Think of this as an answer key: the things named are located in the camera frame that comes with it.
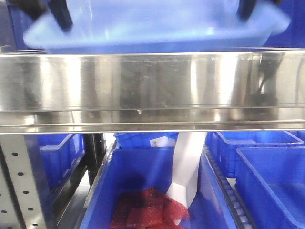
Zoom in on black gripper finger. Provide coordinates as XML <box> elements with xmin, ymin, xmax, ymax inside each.
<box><xmin>48</xmin><ymin>0</ymin><xmax>73</xmax><ymax>31</ymax></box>
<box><xmin>237</xmin><ymin>0</ymin><xmax>257</xmax><ymax>20</ymax></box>

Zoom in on blue plastic tray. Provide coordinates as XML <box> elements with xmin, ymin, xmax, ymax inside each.
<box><xmin>23</xmin><ymin>0</ymin><xmax>290</xmax><ymax>54</ymax></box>

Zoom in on stainless steel shelf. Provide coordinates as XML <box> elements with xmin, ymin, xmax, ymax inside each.
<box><xmin>0</xmin><ymin>48</ymin><xmax>305</xmax><ymax>134</ymax></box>

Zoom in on perforated grey shelf upright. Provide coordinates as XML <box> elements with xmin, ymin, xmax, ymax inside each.
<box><xmin>0</xmin><ymin>135</ymin><xmax>57</xmax><ymax>229</ymax></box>

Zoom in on blue bin rear right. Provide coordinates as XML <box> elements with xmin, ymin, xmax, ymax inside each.
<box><xmin>205</xmin><ymin>131</ymin><xmax>305</xmax><ymax>178</ymax></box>

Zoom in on blue bin lower left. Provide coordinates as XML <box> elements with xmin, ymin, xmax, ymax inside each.
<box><xmin>37</xmin><ymin>134</ymin><xmax>84</xmax><ymax>189</ymax></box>

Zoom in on blue bin rear centre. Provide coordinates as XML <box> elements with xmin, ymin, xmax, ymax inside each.
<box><xmin>114</xmin><ymin>132</ymin><xmax>179</xmax><ymax>149</ymax></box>

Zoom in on white paper sheet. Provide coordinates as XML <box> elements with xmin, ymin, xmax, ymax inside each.
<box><xmin>167</xmin><ymin>132</ymin><xmax>207</xmax><ymax>208</ymax></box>

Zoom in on blue bin lower right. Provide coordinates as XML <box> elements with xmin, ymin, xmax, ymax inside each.
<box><xmin>235</xmin><ymin>147</ymin><xmax>305</xmax><ymax>229</ymax></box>

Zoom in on blue bin with red bags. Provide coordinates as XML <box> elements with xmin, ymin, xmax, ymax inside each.
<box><xmin>80</xmin><ymin>148</ymin><xmax>236</xmax><ymax>229</ymax></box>

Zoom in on red bubble wrap bags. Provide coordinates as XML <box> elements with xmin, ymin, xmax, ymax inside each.
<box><xmin>109</xmin><ymin>187</ymin><xmax>190</xmax><ymax>229</ymax></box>

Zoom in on black roller rail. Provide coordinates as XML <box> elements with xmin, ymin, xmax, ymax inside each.
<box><xmin>203</xmin><ymin>145</ymin><xmax>256</xmax><ymax>229</ymax></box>

